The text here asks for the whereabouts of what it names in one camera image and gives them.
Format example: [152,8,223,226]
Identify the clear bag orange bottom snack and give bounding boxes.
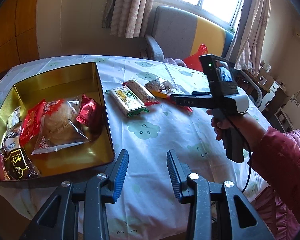
[145,78,181,99]

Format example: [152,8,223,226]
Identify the dark yellow snack packet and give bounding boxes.
[1,121,41,180]

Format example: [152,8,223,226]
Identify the cake bread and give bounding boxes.
[32,95,90,155]

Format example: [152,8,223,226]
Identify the long red snack packet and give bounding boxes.
[20,99,46,147]

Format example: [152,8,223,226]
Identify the shiny red foil snack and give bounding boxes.
[76,94,104,134]

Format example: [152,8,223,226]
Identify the pink sleeved right forearm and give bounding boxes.
[249,127,300,224]

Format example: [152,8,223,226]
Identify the right hand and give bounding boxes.
[211,113,266,153]

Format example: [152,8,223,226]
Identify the red plastic bag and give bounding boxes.
[183,44,208,72]

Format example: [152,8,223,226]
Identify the dark wooden side cabinet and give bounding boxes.
[235,70,297,133]

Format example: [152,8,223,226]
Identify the right pink curtain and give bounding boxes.
[226,0,271,76]

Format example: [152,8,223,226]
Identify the pink curtain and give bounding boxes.
[102,0,154,38]
[226,0,271,76]

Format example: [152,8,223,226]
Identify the pink cloth on sofa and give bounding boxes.
[164,57,187,68]

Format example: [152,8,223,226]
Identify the orange cracker stick packet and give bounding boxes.
[123,79,160,107]

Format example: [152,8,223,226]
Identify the grey yellow blue sofa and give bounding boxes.
[145,5,234,62]

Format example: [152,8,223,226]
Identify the white tablecloth green clouds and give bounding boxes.
[0,55,267,239]

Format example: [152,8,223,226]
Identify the green yellow cracker packet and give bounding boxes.
[106,85,150,118]

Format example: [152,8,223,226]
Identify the left pink curtain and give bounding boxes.
[102,0,154,38]

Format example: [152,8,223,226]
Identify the gold tin box maroon sides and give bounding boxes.
[0,62,115,187]

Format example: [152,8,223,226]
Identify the white chair armrest frame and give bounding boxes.
[239,70,263,107]

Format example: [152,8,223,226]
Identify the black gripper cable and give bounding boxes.
[226,115,253,194]

